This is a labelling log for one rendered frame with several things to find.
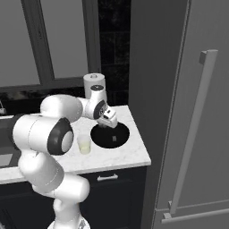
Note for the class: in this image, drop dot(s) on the grey fridge door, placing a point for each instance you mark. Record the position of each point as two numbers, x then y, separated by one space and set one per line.
208 134

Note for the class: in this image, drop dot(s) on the black ice bowl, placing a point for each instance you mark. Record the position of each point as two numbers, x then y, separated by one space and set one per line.
110 143

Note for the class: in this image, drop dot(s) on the small ice cube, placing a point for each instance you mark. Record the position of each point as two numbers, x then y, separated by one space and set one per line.
114 138

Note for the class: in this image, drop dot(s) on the glass of lemonade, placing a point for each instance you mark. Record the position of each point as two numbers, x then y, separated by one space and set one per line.
84 146

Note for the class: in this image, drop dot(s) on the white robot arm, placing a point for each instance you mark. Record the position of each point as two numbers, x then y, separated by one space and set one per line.
38 131

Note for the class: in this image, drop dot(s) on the dark framed window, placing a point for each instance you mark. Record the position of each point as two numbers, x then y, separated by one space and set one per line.
59 38

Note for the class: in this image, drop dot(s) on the grey fridge drawer front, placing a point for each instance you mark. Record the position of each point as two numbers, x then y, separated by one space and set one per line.
208 222

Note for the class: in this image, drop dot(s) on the dark cupboard door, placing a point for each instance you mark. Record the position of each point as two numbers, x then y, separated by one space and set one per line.
116 208

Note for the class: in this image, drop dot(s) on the grey fridge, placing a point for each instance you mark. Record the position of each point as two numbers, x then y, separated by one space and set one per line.
149 74

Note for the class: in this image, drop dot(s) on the dark drawer front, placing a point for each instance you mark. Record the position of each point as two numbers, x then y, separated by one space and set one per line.
128 179

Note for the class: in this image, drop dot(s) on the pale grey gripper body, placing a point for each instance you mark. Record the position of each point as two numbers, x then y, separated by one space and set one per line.
109 119

